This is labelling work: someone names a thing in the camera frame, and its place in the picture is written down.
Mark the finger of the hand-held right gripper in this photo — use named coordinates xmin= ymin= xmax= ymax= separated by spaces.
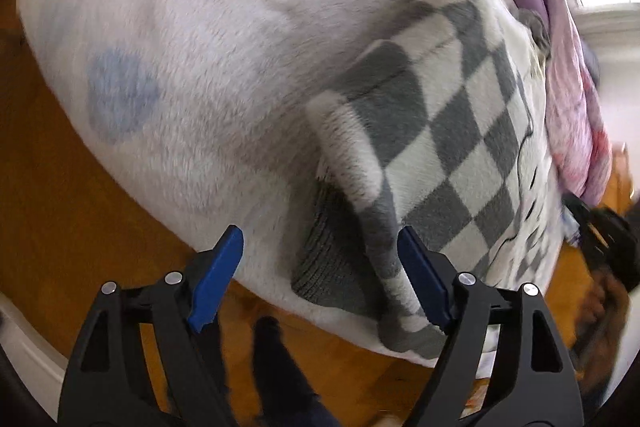
xmin=562 ymin=192 xmax=640 ymax=293

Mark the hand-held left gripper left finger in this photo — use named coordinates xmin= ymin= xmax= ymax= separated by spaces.
xmin=57 ymin=225 xmax=245 ymax=427

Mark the person's brown sleeved forearm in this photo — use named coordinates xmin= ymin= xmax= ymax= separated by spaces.
xmin=567 ymin=272 xmax=632 ymax=408

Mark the white fleece blanket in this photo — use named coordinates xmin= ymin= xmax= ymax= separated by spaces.
xmin=15 ymin=0 xmax=566 ymax=365

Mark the grey white checkered fleece garment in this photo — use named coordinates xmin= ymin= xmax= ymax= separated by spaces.
xmin=291 ymin=0 xmax=568 ymax=358

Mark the purple pink quilt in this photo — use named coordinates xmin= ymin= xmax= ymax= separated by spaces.
xmin=452 ymin=0 xmax=613 ymax=208

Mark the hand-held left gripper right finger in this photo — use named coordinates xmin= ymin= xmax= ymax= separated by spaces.
xmin=397 ymin=225 xmax=586 ymax=427

